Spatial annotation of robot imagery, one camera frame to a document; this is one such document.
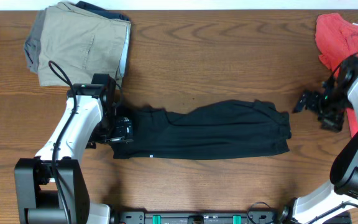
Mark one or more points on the red shirt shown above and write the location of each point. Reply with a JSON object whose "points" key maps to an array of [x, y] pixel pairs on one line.
{"points": [[337, 39]]}

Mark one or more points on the folded dark navy garment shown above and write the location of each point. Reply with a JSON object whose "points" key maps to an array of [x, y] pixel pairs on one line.
{"points": [[100, 11]]}

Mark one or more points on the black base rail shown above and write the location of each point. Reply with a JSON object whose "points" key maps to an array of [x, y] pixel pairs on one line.
{"points": [[195, 218]]}

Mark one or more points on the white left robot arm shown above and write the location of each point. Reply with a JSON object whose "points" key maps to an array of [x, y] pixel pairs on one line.
{"points": [[50, 187]]}

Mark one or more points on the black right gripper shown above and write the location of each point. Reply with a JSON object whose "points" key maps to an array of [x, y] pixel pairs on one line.
{"points": [[334, 124]]}

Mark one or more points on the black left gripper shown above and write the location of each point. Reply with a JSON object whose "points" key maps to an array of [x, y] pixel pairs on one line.
{"points": [[124, 131]]}

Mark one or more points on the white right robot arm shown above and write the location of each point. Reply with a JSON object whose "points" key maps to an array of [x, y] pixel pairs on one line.
{"points": [[330, 202]]}

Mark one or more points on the black pants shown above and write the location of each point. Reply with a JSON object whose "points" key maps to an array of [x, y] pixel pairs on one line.
{"points": [[225, 130]]}

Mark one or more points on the folded khaki pants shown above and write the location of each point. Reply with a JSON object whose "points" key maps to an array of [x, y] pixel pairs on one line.
{"points": [[82, 43]]}

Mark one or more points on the folded grey garment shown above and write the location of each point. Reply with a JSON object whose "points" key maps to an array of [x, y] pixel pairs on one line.
{"points": [[32, 44]]}

